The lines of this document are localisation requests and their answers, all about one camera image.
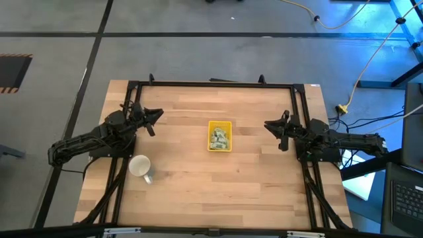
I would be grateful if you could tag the white paper sheet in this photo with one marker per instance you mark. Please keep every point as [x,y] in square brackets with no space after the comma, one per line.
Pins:
[358,185]

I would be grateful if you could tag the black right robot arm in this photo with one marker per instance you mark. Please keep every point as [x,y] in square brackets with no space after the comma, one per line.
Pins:
[357,142]

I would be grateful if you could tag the black laptop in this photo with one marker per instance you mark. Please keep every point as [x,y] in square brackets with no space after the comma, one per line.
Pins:
[406,198]

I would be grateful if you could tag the black aluminium table frame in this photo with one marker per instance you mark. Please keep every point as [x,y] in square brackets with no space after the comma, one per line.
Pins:
[231,85]

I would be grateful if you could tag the grey floor object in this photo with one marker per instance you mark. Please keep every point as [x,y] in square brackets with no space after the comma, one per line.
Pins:
[10,152]

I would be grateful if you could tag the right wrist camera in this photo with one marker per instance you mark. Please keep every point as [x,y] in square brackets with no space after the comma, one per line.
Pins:
[285,143]

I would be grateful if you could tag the black desk crossbar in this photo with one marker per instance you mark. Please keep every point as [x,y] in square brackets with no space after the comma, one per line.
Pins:
[370,165]

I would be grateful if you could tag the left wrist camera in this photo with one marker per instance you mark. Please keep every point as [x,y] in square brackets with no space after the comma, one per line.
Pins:
[150,129]

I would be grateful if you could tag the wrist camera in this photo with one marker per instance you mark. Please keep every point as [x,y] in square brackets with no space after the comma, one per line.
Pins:
[285,143]
[150,129]

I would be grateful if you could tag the Stevia sweetener packet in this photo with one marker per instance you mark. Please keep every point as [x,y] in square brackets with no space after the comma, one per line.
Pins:
[224,139]
[217,135]
[216,144]

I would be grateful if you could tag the yellow plastic slotted basket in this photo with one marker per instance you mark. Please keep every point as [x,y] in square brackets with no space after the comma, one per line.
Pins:
[219,123]

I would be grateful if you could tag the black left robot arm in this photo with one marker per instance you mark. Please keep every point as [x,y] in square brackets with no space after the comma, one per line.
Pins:
[76,143]

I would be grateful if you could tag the yellow power plug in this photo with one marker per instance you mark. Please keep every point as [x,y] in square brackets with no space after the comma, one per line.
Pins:
[342,108]

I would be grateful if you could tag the black hazard-striped floor mat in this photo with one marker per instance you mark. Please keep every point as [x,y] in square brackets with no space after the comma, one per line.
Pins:
[13,73]

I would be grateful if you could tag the blue metal desk frame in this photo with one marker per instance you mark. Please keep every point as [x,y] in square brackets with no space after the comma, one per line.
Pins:
[407,29]

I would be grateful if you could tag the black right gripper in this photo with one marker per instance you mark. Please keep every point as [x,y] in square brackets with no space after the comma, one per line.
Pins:
[294,127]

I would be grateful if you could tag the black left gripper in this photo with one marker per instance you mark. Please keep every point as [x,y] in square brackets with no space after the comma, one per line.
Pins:
[136,115]

